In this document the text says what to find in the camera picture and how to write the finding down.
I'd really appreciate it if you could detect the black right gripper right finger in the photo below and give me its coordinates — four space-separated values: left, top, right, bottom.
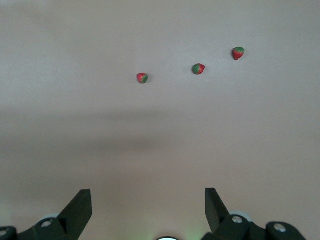
202 187 307 240

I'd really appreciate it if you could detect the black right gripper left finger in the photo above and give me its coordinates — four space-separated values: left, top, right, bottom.
0 189 93 240

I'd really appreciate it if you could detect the red toy strawberry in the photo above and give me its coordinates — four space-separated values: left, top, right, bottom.
191 63 206 76
136 72 149 85
231 46 246 61

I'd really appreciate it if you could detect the brown table cloth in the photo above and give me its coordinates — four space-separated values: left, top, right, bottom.
0 0 320 240

